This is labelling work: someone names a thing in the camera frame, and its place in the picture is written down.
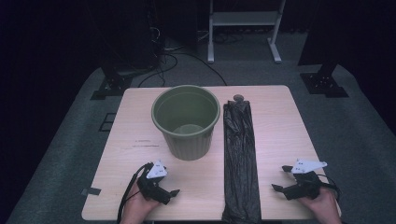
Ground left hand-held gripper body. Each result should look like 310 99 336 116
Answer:
136 160 173 206

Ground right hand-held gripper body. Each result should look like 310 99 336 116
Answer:
281 159 328 201

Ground black plastic garbage bag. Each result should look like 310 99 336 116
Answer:
221 99 262 224

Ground green plastic trash bin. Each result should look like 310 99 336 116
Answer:
150 84 221 161

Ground person's left hand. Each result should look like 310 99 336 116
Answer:
120 182 162 224

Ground person's right hand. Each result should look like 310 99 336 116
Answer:
297 187 343 224

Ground grey tape strip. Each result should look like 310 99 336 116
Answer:
81 187 103 197

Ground black tape floor marking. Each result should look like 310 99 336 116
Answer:
98 112 117 133

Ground black stand base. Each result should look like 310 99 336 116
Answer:
90 59 134 101
299 62 349 99

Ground right hand-held gripper cable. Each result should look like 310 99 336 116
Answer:
317 173 341 201

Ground black floor cable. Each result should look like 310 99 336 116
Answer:
137 50 228 89

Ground white metal stand frame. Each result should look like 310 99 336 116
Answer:
207 0 287 64

